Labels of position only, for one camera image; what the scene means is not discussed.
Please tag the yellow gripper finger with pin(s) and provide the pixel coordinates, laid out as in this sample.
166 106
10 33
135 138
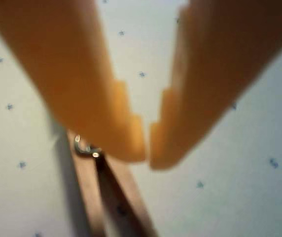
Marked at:
69 69
217 61

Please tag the wooden clothespin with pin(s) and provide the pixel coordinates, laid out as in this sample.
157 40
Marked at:
86 177

